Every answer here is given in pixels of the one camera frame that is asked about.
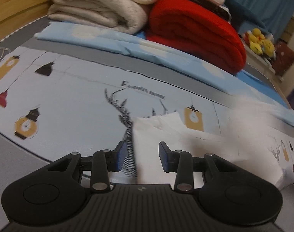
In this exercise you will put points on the blue curtain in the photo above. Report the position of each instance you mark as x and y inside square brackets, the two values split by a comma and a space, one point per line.
[270, 16]

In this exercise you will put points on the yellow plush toys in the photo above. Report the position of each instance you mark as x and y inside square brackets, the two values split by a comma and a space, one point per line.
[259, 43]

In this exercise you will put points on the white long-sleeve shirt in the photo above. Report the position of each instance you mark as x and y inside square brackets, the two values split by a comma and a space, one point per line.
[244, 142]

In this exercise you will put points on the cream folded blanket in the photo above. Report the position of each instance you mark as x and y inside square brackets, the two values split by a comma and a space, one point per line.
[127, 16]

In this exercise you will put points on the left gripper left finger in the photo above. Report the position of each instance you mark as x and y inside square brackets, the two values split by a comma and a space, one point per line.
[105, 161]

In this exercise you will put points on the light blue folded sheet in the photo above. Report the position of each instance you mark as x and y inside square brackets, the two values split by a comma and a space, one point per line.
[243, 84]

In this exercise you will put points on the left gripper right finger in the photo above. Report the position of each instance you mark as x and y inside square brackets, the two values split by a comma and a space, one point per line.
[181, 163]

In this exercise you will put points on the red folded blanket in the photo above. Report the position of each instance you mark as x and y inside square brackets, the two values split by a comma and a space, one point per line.
[188, 27]

